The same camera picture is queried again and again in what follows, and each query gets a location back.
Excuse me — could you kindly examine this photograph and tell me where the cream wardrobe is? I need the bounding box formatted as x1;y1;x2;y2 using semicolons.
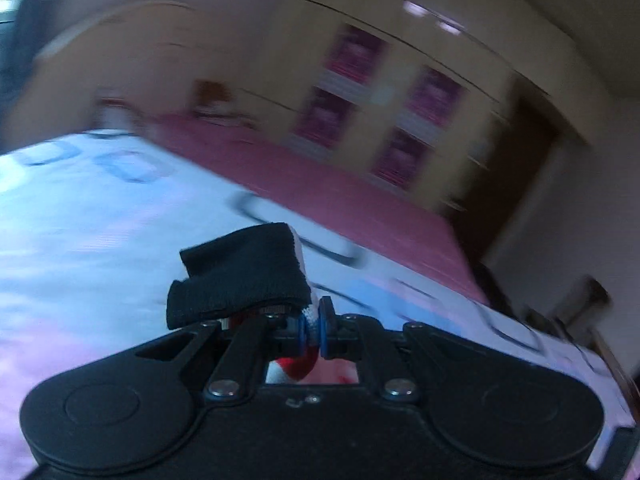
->
239;0;568;213

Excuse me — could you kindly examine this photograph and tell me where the black red white striped garment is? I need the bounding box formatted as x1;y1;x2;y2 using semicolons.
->
166;222;322;384

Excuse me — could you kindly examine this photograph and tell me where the wooden chair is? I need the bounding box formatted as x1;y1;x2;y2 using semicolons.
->
542;274;613;343

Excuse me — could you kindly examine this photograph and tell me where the dark wooden door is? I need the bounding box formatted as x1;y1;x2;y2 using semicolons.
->
450;94;560;263

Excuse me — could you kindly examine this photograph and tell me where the white printed bed sheet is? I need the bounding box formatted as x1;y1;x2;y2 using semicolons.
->
0;129;637;480

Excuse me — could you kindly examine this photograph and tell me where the cream low cabinet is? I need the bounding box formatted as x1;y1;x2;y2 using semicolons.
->
9;1;283;137

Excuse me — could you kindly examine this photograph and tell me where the purple wall poster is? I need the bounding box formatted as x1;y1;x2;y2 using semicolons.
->
374;129;437;190
324;24;389;87
294;88;357;149
407;67;469;127

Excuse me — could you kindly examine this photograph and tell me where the cardboard box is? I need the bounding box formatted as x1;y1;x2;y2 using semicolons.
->
192;79;235;112

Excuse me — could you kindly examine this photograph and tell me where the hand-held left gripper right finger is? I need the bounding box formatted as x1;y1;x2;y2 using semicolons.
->
318;296;483;403

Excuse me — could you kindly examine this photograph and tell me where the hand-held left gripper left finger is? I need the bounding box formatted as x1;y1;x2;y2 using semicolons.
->
134;310;308;405

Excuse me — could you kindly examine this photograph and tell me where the dark window frame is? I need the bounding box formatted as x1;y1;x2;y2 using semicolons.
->
0;0;38;103

